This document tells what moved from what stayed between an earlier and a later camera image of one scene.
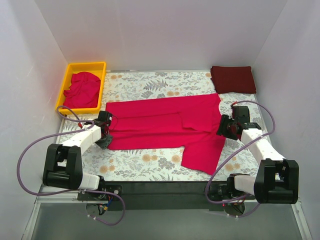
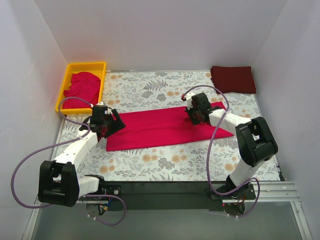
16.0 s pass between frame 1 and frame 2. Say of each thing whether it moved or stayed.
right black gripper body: moved
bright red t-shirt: moved
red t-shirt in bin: stayed
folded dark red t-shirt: stayed
